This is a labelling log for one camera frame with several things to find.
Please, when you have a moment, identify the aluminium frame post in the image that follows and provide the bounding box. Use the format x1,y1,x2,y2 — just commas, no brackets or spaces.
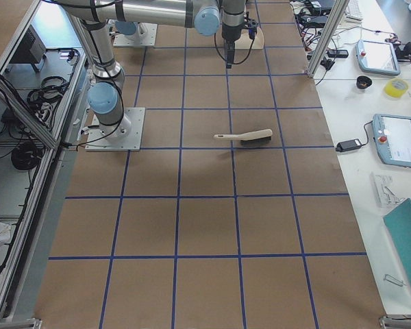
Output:
307,0,349,77

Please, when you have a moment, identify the blue teach pendant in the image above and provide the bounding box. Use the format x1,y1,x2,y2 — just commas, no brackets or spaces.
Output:
372,114,411,168
356,39,401,76

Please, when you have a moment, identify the yellow tape roll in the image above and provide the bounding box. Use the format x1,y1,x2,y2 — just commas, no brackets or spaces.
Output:
384,78,409,98

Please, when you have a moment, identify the black power adapter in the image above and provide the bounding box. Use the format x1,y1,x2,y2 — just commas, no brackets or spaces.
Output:
335,138,363,153

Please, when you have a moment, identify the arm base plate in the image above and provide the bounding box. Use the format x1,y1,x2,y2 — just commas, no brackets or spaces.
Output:
85,108,145,151

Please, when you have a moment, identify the blue teach pendant far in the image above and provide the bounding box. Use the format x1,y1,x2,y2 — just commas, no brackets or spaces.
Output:
356,39,401,76

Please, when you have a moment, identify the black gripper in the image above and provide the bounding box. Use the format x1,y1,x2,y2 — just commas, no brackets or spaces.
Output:
221,6,258,68

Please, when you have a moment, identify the black cable coil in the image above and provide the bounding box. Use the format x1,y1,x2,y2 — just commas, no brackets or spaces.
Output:
40,75,68,95

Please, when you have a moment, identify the blue teach pendant near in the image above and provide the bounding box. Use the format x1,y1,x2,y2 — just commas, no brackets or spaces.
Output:
372,114,411,168

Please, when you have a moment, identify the beige plastic dustpan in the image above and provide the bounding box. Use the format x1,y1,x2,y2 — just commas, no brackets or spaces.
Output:
235,27,264,50

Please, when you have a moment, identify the beige hand brush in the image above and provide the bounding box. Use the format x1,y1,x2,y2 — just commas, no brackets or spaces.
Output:
213,129,273,146

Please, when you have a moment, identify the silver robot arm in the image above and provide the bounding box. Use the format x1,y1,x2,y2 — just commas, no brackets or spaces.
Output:
58,1,256,138

